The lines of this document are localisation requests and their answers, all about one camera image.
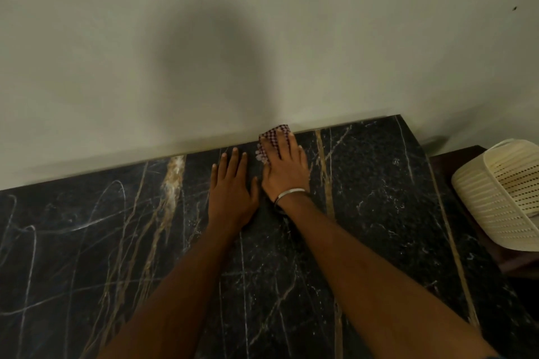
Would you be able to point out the person's right hand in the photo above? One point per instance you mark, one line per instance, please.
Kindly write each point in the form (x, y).
(284, 173)

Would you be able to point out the person's left hand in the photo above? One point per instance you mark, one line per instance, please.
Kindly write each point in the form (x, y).
(230, 200)

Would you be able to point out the person's right middle finger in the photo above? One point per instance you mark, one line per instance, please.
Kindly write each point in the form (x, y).
(280, 145)

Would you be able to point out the person's right thumb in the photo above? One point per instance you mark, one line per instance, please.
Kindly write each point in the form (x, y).
(265, 174)

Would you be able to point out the person's left thumb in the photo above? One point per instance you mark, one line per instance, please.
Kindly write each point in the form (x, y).
(254, 188)

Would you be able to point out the person's right little finger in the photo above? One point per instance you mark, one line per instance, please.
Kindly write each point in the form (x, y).
(303, 156)

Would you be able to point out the person's left little finger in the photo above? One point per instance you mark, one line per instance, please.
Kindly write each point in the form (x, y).
(213, 175)

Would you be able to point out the person's left middle finger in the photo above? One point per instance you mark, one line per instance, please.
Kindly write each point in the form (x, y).
(232, 163)

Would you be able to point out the checkered cleaning cloth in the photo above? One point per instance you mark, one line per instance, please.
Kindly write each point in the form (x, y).
(269, 140)

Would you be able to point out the person's left forearm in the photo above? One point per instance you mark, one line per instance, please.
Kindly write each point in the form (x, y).
(177, 300)

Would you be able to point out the person's right forearm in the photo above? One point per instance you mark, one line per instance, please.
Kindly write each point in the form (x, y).
(379, 287)

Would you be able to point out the silver bangle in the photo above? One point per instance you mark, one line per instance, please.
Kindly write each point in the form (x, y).
(288, 193)

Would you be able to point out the dark wooden side table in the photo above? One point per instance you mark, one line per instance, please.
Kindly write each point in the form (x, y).
(484, 224)

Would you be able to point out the cream plastic basket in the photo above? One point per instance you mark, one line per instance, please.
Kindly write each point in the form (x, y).
(501, 196)

